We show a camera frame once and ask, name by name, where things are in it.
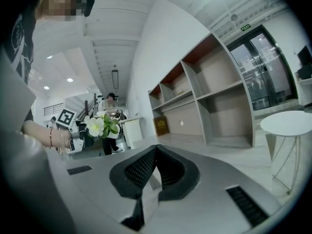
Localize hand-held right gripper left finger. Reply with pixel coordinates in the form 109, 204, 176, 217
62, 144, 158, 232

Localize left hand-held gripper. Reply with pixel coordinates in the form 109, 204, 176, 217
55, 108, 90, 154

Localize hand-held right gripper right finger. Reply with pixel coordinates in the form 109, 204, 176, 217
143, 144, 282, 234

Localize white flowers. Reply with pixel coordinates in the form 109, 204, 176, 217
83, 109, 120, 140

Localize person's left forearm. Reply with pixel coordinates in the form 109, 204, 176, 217
22, 119, 72, 149

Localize grey wooden desk with shelves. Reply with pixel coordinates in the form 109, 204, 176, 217
147, 32, 257, 149

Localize black hanging ceiling lamp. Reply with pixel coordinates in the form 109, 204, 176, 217
111, 68, 119, 90

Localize brown hardcover book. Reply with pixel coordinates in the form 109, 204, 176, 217
152, 116, 170, 137

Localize round white side table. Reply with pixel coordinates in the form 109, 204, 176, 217
259, 110, 312, 195

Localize person's black printed t-shirt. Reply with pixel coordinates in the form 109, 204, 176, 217
0, 8, 37, 135

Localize glass double door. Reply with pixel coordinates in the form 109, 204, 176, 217
226, 25, 300, 111

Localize black head-worn camera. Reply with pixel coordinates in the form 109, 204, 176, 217
83, 0, 96, 18

